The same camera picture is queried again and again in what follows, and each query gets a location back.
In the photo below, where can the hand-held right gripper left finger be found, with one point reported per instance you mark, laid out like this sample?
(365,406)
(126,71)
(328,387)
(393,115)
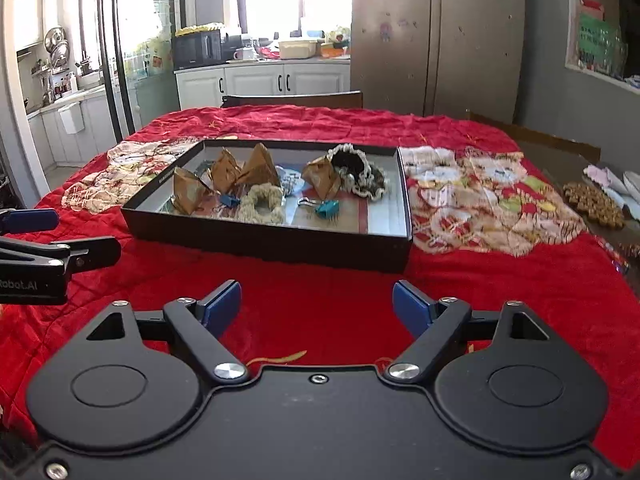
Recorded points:
(220,307)

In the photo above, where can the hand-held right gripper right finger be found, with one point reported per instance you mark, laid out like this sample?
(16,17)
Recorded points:
(412,305)

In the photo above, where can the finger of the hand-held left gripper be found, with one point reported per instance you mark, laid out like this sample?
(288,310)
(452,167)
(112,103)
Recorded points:
(100,250)
(30,221)

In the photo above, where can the black cardboard box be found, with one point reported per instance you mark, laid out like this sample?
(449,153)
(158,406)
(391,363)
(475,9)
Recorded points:
(270,247)

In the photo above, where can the cream scrunchie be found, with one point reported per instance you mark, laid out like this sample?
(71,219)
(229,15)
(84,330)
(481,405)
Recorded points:
(262,205)

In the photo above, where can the teal clip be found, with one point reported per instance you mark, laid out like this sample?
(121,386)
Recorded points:
(327,208)

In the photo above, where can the olive scrunchie white trim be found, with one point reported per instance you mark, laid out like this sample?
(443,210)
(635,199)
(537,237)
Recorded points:
(372,182)

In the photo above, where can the blue white scrunchie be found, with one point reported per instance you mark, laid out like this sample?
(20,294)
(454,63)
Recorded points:
(288,178)

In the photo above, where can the black scrunchie white trim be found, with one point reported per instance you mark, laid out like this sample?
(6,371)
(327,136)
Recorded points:
(347,160)

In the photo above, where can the grey kitchen counter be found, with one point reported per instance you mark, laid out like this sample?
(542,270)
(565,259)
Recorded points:
(55,140)

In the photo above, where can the red printed blanket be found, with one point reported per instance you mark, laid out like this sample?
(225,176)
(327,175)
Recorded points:
(310,310)

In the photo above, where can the white hanging bin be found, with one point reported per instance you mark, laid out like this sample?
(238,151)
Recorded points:
(71,118)

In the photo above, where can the steel pot lids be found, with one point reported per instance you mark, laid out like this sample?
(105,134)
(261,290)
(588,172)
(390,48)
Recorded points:
(56,45)

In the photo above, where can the black framed glass door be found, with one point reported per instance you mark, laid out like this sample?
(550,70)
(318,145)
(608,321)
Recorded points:
(120,60)

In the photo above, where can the wooden bead mat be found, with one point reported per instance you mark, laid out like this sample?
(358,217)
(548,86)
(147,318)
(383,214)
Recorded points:
(595,206)

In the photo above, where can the wooden chair back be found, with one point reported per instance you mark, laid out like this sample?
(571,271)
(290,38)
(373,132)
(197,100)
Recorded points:
(290,99)

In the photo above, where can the black microwave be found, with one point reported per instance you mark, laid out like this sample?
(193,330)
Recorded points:
(197,50)

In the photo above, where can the pink cloth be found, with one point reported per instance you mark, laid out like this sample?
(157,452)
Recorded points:
(600,176)

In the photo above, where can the white kitchen cabinet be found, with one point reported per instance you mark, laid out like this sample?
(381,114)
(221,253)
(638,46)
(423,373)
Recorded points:
(260,82)

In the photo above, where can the yellow cloth cover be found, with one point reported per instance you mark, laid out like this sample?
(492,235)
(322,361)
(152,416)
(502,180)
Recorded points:
(197,28)

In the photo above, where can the white mug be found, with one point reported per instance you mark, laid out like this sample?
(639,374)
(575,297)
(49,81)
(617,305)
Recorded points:
(244,54)

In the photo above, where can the silver refrigerator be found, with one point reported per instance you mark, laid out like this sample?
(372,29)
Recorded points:
(435,40)

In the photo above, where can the orange container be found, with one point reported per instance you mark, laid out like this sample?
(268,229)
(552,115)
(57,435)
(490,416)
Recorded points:
(334,50)

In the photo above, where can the cream plastic container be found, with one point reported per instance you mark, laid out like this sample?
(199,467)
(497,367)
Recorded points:
(297,49)

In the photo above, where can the green sign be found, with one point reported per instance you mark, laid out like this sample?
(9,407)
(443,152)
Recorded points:
(597,40)

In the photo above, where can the red envelope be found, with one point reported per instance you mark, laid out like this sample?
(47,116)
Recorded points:
(591,9)

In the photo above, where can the white wall shelf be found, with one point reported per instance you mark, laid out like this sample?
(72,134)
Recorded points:
(600,72)

